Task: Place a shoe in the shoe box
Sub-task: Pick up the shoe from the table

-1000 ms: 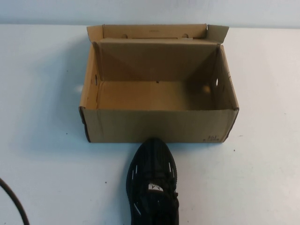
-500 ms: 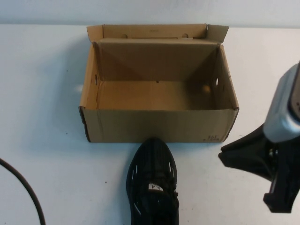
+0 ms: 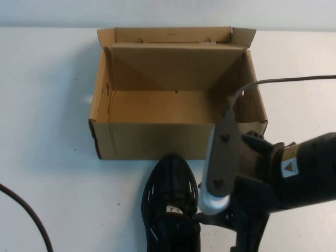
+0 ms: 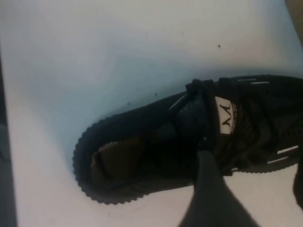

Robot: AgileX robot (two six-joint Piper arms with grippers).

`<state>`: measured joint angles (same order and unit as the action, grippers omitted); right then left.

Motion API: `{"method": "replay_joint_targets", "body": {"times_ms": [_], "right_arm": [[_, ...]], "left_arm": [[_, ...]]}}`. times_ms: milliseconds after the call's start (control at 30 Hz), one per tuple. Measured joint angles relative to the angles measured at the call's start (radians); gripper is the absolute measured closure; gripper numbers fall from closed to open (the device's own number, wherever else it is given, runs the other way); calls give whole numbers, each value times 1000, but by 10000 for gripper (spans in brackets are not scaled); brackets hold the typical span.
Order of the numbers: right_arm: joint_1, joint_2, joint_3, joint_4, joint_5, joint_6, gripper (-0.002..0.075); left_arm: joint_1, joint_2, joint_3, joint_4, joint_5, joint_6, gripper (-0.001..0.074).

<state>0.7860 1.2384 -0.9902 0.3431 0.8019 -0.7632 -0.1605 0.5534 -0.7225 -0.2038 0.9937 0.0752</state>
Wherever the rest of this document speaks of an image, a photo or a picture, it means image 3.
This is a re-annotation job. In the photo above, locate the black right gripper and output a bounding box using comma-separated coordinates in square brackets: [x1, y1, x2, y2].
[194, 130, 285, 233]

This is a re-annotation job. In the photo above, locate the black knit sneaker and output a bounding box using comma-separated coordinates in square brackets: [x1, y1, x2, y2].
[141, 154, 204, 252]

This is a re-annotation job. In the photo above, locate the brown cardboard shoe box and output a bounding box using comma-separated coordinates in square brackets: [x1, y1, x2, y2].
[88, 26, 269, 160]

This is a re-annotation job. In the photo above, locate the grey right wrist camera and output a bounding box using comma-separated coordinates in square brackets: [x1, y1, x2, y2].
[198, 109, 241, 216]

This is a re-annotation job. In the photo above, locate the grey camera cable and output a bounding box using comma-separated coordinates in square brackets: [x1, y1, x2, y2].
[227, 75, 336, 116]

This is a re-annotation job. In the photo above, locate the thick black cable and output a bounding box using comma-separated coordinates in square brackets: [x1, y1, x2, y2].
[0, 182, 54, 252]

